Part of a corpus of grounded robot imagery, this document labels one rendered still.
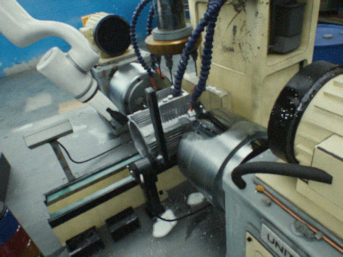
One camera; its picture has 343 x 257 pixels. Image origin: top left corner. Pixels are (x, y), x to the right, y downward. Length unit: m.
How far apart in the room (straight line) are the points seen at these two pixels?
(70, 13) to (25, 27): 5.51
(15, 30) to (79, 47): 0.16
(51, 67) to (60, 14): 5.53
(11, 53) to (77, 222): 5.71
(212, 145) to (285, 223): 0.26
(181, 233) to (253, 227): 0.40
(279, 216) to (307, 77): 0.23
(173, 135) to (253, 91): 0.31
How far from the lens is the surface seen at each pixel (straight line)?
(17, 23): 0.82
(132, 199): 0.97
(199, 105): 0.95
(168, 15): 0.81
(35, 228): 1.12
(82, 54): 0.78
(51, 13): 6.29
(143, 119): 0.86
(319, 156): 0.37
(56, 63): 0.78
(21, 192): 1.31
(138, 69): 1.14
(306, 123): 0.42
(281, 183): 0.51
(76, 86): 0.81
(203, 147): 0.66
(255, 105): 0.94
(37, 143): 1.07
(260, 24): 0.84
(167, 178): 0.99
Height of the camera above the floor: 1.53
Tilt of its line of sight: 33 degrees down
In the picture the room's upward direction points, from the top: 10 degrees counter-clockwise
